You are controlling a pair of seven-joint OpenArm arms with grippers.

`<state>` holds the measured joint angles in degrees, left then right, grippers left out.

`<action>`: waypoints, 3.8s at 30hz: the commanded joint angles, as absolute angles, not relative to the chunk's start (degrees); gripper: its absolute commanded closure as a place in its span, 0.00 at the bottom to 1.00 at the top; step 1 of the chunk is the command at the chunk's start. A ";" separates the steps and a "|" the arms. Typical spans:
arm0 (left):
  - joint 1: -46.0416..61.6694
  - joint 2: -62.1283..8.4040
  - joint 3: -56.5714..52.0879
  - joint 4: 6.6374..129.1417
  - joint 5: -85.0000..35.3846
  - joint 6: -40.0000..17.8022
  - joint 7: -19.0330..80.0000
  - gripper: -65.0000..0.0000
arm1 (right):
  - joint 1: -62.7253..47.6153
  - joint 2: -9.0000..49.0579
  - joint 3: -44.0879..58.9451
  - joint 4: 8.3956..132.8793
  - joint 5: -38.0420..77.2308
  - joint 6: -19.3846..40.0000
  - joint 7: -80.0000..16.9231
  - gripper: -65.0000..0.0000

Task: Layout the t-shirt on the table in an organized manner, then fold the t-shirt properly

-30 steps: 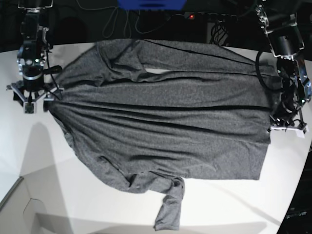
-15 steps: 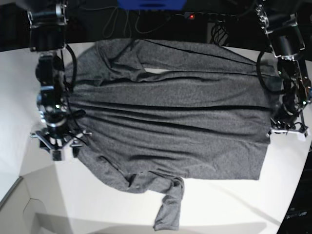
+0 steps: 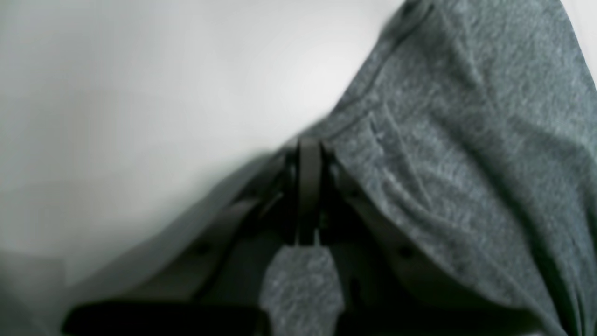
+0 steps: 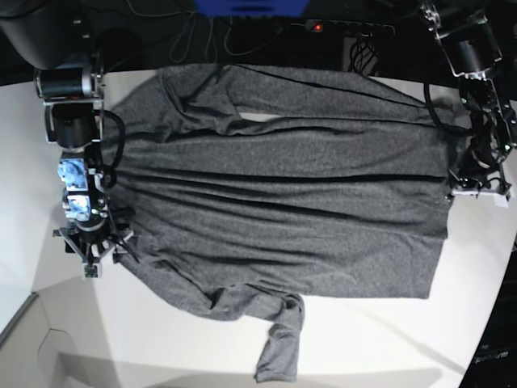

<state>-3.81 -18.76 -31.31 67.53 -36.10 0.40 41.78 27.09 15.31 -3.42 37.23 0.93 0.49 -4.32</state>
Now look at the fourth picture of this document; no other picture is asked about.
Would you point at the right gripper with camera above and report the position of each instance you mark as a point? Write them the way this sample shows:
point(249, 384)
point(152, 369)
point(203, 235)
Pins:
point(107, 245)

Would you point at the grey t-shirt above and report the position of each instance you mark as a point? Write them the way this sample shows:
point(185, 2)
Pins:
point(254, 186)

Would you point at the blue box at top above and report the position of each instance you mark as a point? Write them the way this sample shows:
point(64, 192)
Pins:
point(286, 8)

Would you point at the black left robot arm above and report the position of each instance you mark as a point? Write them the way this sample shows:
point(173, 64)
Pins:
point(471, 51)

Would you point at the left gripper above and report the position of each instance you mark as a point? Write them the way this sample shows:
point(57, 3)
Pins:
point(479, 183)

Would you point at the white cardboard box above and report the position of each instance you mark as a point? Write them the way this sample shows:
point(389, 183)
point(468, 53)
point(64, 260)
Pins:
point(33, 354)

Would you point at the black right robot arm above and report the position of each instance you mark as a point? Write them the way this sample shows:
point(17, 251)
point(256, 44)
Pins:
point(54, 38)

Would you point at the white power strip red switch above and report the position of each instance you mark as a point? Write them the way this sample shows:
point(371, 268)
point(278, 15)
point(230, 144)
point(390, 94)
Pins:
point(352, 28)

